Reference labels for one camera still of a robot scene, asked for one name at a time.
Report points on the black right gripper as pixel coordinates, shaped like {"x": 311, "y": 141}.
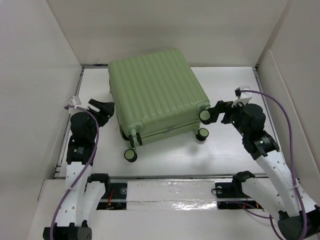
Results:
{"x": 221, "y": 107}

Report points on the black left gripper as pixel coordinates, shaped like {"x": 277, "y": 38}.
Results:
{"x": 106, "y": 110}

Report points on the green suitcase with blue lining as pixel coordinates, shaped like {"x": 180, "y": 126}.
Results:
{"x": 156, "y": 96}

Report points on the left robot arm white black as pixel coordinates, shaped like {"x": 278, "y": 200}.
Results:
{"x": 83, "y": 189}

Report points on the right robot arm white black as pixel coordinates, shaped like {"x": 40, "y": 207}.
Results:
{"x": 296, "y": 214}

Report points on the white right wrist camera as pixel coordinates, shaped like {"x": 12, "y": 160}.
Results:
{"x": 242, "y": 97}

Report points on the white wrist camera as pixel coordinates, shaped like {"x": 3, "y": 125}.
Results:
{"x": 75, "y": 103}
{"x": 242, "y": 97}

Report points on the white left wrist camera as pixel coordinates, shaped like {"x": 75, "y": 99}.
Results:
{"x": 75, "y": 103}

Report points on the metal base rail with foil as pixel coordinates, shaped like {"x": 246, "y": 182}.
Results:
{"x": 171, "y": 195}

